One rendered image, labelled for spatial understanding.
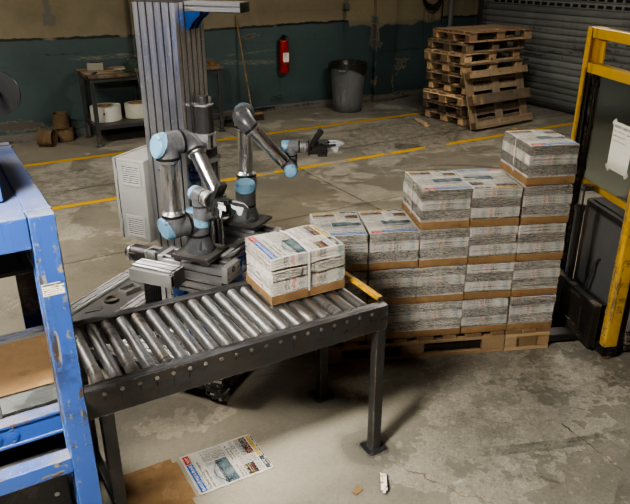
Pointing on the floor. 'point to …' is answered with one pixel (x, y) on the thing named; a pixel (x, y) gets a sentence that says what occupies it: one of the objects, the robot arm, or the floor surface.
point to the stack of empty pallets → (458, 53)
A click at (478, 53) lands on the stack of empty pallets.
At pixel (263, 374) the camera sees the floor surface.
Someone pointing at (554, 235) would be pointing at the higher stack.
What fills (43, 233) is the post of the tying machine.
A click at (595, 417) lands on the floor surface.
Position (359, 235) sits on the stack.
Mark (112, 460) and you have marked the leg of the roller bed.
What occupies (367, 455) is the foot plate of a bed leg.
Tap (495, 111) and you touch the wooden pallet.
